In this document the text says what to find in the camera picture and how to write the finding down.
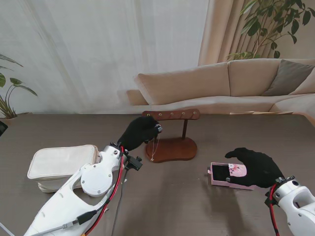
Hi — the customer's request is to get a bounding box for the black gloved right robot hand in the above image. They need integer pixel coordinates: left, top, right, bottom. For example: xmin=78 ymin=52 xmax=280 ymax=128
xmin=225 ymin=147 xmax=286 ymax=189

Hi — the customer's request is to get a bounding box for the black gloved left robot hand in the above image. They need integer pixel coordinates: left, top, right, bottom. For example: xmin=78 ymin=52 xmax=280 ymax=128
xmin=117 ymin=116 xmax=163 ymax=152

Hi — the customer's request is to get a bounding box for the thin gold chain necklace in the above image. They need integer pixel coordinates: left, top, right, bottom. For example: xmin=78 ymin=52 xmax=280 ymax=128
xmin=150 ymin=127 xmax=162 ymax=162

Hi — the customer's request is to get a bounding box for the pink floral jewelry box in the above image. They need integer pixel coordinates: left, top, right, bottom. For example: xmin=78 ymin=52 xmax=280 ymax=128
xmin=206 ymin=161 xmax=256 ymax=190

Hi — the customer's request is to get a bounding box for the white zippered cosmetic bag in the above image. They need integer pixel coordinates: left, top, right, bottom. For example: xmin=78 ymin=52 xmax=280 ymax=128
xmin=27 ymin=144 xmax=101 ymax=194

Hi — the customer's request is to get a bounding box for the dark wooden jewelry stand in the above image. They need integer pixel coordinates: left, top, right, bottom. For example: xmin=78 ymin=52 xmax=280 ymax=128
xmin=141 ymin=108 xmax=200 ymax=164

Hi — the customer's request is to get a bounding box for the beige sofa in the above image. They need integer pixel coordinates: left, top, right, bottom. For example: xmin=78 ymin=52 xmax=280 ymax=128
xmin=126 ymin=58 xmax=315 ymax=115

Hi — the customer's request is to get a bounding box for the white sheer curtain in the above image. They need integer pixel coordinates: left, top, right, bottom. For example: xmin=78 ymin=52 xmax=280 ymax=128
xmin=0 ymin=0 xmax=210 ymax=115

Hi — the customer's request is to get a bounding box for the grey sofa cushion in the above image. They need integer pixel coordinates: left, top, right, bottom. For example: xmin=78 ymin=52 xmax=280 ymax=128
xmin=262 ymin=59 xmax=315 ymax=96

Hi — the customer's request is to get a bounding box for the broad-leaved green potted plant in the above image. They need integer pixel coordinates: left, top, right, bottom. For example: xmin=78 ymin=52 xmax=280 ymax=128
xmin=0 ymin=53 xmax=39 ymax=120

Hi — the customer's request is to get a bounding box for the beige curtain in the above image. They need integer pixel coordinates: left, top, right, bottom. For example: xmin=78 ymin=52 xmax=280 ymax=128
xmin=198 ymin=0 xmax=284 ymax=66

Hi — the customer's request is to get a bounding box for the tall dark-leaved plant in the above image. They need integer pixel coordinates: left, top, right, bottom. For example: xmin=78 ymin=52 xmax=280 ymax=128
xmin=227 ymin=0 xmax=312 ymax=61

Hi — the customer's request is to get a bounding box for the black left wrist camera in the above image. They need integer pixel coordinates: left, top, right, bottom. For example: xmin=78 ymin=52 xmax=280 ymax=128
xmin=124 ymin=156 xmax=143 ymax=172

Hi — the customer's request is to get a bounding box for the red left arm cable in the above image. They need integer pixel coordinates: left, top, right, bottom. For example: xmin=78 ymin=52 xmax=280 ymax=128
xmin=85 ymin=146 xmax=124 ymax=236

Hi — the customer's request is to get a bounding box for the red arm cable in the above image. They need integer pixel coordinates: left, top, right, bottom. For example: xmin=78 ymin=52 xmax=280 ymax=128
xmin=269 ymin=184 xmax=281 ymax=236
xmin=85 ymin=146 xmax=124 ymax=236

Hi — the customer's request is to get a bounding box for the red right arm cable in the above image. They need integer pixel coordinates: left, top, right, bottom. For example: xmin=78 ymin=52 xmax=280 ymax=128
xmin=269 ymin=184 xmax=281 ymax=236

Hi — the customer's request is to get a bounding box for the dark grey left camera cable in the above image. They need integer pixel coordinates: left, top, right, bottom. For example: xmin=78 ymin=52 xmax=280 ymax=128
xmin=110 ymin=168 xmax=128 ymax=236

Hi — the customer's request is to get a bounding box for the grey left arm plug cable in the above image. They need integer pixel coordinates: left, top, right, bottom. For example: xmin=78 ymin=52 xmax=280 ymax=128
xmin=36 ymin=210 xmax=97 ymax=236

